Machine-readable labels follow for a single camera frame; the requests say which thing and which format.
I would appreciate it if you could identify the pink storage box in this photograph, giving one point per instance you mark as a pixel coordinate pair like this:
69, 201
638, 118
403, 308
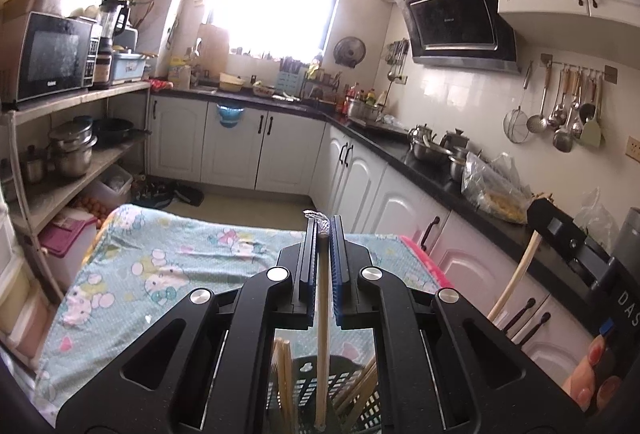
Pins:
65, 244

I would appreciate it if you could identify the knife block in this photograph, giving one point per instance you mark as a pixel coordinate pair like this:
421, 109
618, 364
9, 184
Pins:
290, 76

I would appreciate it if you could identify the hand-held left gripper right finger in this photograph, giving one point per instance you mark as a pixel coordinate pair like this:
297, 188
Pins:
336, 274

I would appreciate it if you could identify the small wall fan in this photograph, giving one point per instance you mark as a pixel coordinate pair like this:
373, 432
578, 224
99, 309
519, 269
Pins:
349, 51

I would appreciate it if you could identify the grey container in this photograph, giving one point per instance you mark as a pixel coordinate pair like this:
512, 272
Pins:
631, 234

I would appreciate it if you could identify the dark steel kettle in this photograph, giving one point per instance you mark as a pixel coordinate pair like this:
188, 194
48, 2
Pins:
455, 139

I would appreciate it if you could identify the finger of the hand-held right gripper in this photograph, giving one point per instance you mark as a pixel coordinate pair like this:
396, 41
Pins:
560, 239

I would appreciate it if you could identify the cartoon cat printed tablecloth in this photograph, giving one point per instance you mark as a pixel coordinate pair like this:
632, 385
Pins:
175, 254

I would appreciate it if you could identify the yellow dish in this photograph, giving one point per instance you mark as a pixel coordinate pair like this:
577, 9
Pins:
232, 83

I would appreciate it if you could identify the row of hanging metal ladles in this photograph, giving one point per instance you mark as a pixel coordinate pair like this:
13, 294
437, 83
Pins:
562, 114

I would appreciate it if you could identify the black microwave oven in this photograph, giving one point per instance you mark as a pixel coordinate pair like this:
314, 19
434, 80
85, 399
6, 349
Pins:
50, 54

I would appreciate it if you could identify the wooden cutting board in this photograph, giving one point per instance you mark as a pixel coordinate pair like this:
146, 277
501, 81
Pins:
214, 51

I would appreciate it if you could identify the wall socket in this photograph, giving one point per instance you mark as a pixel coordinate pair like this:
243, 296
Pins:
634, 148

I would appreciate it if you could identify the black frying pan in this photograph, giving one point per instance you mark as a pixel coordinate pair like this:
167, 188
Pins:
112, 129

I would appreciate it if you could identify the stacked steel pots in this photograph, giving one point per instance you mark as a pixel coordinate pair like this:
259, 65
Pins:
72, 149

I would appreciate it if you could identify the clear storage box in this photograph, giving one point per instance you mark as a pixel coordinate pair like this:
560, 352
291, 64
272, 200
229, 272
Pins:
115, 186

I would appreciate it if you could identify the steel pot with lid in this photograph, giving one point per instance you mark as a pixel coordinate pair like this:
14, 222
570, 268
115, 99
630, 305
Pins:
462, 166

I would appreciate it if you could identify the green plastic spatula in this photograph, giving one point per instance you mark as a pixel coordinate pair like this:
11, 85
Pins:
592, 131

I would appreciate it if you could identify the clear plastic bag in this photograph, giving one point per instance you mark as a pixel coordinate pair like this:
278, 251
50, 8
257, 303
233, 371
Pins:
595, 219

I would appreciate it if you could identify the large steel stockpot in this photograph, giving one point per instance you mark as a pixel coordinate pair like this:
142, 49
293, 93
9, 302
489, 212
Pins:
362, 109

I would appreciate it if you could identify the small steel pot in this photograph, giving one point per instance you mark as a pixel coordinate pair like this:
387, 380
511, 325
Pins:
34, 164

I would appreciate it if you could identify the black range hood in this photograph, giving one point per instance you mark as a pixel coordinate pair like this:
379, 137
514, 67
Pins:
450, 19

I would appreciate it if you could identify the sauce bottles group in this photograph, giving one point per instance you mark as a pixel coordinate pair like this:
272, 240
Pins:
357, 93

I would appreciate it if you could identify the light blue plastic basin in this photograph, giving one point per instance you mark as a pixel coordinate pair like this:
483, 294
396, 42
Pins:
127, 66

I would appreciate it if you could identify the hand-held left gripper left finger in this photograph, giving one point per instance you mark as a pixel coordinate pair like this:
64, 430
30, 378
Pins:
311, 274

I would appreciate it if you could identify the person's right hand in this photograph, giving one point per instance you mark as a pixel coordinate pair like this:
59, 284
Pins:
585, 379

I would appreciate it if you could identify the hanging utensils beside hood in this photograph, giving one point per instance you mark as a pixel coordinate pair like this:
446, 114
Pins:
396, 59

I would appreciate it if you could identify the crumpled plastic bag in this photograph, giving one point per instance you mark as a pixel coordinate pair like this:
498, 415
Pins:
495, 194

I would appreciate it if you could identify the black blender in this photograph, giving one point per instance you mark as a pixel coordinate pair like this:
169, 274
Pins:
107, 24

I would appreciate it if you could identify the dark bag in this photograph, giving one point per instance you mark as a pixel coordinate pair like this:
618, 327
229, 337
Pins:
165, 196

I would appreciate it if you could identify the plastic drawer unit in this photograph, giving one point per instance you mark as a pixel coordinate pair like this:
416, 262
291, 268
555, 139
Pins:
20, 289

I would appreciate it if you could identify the green plastic utensil basket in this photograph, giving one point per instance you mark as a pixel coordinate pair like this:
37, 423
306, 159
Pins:
305, 389

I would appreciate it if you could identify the blue plastic bowl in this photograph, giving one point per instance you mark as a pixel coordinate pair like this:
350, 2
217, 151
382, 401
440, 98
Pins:
230, 114

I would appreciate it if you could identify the kitchen shelf rack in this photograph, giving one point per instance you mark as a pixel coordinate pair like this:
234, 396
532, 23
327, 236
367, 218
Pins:
75, 96

